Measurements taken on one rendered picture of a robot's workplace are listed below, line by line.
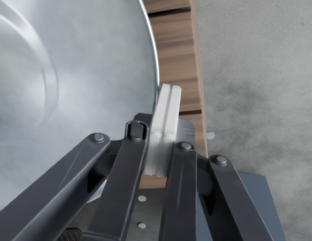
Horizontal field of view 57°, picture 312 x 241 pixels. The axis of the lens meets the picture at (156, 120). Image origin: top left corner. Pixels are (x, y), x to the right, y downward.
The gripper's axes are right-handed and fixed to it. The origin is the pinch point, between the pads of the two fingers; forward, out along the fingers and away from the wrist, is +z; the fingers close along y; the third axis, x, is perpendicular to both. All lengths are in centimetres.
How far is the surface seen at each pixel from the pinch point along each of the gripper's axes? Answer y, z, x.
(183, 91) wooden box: 1.2, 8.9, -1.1
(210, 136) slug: 11, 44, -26
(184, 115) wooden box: 1.8, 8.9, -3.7
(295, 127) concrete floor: 29, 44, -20
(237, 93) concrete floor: 14.4, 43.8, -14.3
